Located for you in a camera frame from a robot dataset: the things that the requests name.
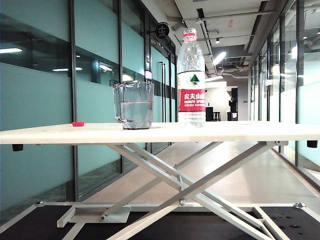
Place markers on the clear water bottle red label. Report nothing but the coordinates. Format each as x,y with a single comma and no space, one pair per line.
192,100

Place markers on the clear glass mug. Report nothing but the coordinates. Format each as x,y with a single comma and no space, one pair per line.
136,112

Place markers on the red bottle cap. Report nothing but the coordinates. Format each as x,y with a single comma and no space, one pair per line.
78,123

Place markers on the dark blue counter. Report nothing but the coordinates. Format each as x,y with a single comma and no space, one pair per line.
209,113

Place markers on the dark bar stool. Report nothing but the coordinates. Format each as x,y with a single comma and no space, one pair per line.
217,116

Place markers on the black standing machine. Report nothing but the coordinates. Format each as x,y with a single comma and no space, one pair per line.
233,105

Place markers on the round black hanging sign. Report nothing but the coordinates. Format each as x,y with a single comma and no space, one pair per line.
162,30

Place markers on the black base board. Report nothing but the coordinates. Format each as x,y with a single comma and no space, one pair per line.
175,225

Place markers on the black rubber table foot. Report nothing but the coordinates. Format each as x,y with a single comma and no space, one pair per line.
18,147
312,144

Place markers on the white scissor lift table frame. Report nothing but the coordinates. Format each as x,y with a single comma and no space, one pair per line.
186,192

